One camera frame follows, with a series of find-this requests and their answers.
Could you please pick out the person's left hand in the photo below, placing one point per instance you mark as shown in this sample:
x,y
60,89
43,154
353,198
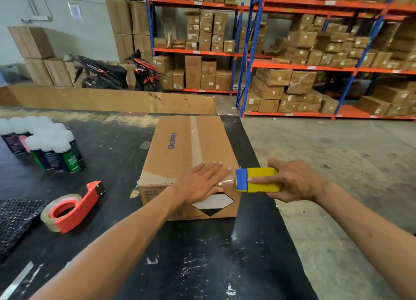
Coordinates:
x,y
193,189

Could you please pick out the person's right hand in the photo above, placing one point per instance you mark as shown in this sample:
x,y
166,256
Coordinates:
x,y
299,182

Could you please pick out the person's left middle finger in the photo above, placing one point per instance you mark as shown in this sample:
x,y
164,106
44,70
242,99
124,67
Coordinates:
x,y
216,171

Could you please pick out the person's left thumb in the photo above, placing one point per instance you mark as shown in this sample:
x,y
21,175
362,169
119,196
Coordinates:
x,y
214,191

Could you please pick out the person's left little finger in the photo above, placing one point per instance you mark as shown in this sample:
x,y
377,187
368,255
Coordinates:
x,y
197,170

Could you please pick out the person's right thumb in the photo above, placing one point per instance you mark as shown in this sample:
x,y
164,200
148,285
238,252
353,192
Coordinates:
x,y
265,180

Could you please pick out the yellow and blue tape dispenser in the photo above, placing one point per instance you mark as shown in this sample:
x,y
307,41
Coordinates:
x,y
260,173

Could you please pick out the brown cardboard box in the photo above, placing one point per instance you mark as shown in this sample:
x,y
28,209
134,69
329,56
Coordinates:
x,y
182,147

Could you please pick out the person's right forearm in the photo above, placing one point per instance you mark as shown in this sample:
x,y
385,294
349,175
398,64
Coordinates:
x,y
370,231

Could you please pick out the person's left forearm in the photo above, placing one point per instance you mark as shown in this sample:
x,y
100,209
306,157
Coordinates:
x,y
113,251

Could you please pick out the group of stored cardboard boxes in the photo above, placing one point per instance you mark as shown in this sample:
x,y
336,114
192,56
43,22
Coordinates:
x,y
302,46
201,72

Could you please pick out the red and black motor scooter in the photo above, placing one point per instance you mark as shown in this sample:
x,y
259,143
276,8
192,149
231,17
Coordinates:
x,y
144,72

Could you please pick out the narrow blue and orange rack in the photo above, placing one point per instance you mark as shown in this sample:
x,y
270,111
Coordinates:
x,y
195,52

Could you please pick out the red tape dispenser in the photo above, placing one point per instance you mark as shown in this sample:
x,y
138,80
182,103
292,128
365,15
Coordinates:
x,y
83,205

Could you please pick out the long flat cardboard sheet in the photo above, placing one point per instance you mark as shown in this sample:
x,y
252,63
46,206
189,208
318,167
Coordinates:
x,y
97,99

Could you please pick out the wide blue and orange rack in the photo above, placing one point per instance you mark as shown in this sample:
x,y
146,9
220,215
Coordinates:
x,y
325,67

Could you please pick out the tall cardboard box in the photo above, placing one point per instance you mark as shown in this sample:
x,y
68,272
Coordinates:
x,y
143,46
139,17
124,47
118,15

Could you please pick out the group of white-capped spray cans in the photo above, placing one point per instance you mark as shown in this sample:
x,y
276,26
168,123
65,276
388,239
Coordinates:
x,y
48,147

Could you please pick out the clear packing tape roll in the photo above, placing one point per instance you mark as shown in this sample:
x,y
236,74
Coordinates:
x,y
47,217

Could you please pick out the white paper notice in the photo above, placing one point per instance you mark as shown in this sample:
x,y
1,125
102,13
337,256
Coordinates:
x,y
75,11

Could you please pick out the clear tape strip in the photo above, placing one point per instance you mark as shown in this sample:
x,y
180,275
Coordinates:
x,y
14,282

